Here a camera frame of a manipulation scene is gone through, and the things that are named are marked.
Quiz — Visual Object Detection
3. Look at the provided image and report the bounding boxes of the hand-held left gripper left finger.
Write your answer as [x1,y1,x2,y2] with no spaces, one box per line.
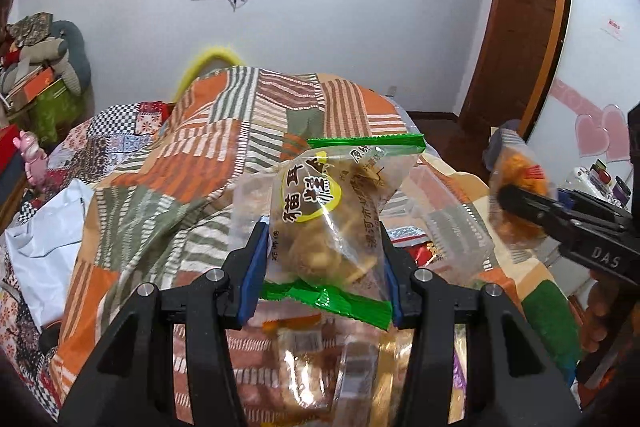
[57,217,273,427]

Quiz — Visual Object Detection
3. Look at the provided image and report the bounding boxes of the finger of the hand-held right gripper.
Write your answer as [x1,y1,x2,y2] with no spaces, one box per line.
[499,183,565,237]
[556,188,630,224]

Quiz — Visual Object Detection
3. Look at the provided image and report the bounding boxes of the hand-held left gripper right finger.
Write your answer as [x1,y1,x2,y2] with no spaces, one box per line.
[377,222,586,427]

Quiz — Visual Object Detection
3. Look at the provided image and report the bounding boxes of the orange crispy snack bag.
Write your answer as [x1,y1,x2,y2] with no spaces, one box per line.
[486,127,562,252]

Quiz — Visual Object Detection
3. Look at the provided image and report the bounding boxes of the clear plastic container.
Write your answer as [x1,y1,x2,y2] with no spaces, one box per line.
[230,157,501,427]

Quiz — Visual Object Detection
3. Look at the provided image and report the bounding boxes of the clear snack bag green edges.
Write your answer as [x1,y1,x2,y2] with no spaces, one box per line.
[257,133,426,330]

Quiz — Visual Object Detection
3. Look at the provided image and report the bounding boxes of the person's right hand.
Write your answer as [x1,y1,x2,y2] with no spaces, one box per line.
[584,271,626,355]

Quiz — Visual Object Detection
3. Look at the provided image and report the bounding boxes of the red snack packet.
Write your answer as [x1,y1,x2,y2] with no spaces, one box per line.
[411,241,455,269]

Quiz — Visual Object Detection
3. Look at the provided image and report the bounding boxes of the pink heart sticker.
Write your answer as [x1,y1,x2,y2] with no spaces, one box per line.
[550,79,632,164]

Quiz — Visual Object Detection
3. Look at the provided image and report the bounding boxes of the brown label snack packet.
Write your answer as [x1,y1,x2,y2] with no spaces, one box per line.
[340,349,403,427]

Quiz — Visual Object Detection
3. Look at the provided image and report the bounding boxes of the gold wrapped snack bar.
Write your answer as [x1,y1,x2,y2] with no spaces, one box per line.
[275,322,348,410]

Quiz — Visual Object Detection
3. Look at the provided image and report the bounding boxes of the orange striped patchwork blanket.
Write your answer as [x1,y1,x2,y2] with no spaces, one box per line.
[50,66,583,427]

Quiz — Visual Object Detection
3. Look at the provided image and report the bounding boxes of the brown wooden door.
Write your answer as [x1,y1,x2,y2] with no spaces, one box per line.
[457,0,574,144]

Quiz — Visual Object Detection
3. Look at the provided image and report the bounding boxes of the checkered patchwork quilt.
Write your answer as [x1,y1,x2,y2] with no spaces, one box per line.
[0,99,175,408]

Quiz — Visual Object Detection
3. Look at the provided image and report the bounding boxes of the white plastic bag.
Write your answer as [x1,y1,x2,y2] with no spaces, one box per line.
[0,179,96,329]

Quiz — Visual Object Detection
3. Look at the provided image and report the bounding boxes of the yellow foam hoop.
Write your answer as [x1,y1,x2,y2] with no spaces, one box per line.
[172,47,247,104]

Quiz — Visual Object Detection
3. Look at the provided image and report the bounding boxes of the pink plush toy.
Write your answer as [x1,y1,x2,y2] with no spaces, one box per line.
[12,130,50,186]

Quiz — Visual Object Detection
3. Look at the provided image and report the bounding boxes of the green printed cloth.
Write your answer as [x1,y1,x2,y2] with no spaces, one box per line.
[22,79,90,148]

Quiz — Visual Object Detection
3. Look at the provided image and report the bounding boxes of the red box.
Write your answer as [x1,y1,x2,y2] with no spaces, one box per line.
[0,124,30,174]

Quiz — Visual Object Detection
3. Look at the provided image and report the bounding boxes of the grey plush cushion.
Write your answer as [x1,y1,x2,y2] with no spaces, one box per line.
[46,21,93,96]

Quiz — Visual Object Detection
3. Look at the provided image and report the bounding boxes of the orange cardboard box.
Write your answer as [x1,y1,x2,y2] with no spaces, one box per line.
[21,68,65,104]

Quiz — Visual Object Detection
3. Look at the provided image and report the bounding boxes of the patterned folded cloth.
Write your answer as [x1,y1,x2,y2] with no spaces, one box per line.
[7,12,55,46]

